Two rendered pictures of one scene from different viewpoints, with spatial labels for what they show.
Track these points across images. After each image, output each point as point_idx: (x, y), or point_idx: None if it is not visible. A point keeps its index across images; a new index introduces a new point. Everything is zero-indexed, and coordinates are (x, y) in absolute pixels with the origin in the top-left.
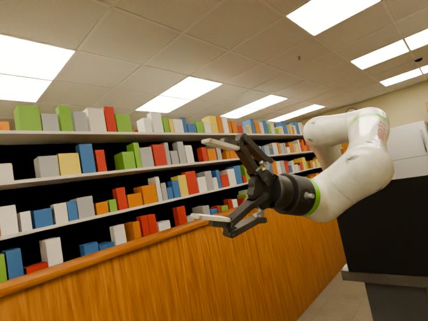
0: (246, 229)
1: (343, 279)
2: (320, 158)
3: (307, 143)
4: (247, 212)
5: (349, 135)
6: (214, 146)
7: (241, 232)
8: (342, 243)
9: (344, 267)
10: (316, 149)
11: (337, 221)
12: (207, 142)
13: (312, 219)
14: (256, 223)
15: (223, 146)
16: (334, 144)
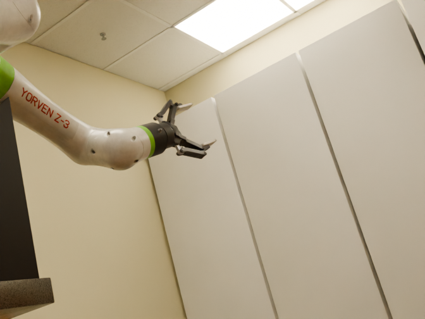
0: (191, 156)
1: (53, 301)
2: (2, 32)
3: (35, 18)
4: (186, 147)
5: (30, 83)
6: (186, 106)
7: (195, 157)
8: (28, 216)
9: (30, 279)
10: (24, 33)
11: (20, 168)
12: (189, 107)
13: (136, 162)
14: (183, 154)
15: (181, 110)
16: (1, 49)
